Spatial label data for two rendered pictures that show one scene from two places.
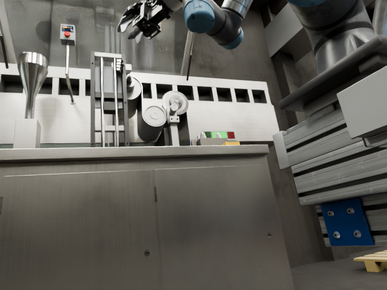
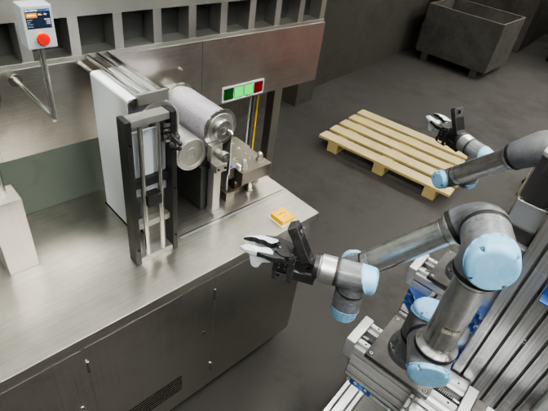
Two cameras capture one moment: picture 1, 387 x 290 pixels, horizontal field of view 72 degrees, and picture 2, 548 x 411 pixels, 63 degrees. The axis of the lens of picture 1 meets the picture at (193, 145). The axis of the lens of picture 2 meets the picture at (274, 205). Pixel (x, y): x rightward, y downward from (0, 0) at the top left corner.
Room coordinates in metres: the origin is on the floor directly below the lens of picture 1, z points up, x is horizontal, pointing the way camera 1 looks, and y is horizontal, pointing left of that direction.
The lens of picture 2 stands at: (-0.07, 0.55, 2.04)
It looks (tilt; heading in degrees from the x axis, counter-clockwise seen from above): 37 degrees down; 332
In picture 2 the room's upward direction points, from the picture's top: 9 degrees clockwise
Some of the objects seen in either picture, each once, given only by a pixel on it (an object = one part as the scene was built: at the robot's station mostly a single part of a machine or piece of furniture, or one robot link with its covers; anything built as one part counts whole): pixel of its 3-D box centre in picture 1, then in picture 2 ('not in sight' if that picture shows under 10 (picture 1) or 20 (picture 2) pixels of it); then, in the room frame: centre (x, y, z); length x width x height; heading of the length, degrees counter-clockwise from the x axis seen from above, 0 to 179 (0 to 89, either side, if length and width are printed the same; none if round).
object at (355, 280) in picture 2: not in sight; (355, 277); (0.54, -0.06, 1.21); 0.11 x 0.08 x 0.09; 53
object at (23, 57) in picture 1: (33, 65); not in sight; (1.17, 0.78, 1.50); 0.14 x 0.14 x 0.06
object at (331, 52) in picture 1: (349, 61); (415, 343); (0.49, -0.35, 0.87); 0.15 x 0.15 x 0.10
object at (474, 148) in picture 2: not in sight; (479, 154); (0.98, -0.92, 1.21); 0.11 x 0.08 x 0.09; 1
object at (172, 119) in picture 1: (174, 133); (216, 180); (1.26, 0.09, 1.05); 0.06 x 0.05 x 0.31; 20
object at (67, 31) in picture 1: (67, 34); (37, 25); (1.15, 0.60, 1.66); 0.07 x 0.07 x 0.10; 20
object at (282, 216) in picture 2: (229, 147); (282, 216); (1.15, -0.16, 0.91); 0.07 x 0.07 x 0.02; 20
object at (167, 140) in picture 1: (165, 155); (184, 167); (1.45, 0.16, 1.00); 0.33 x 0.07 x 0.20; 20
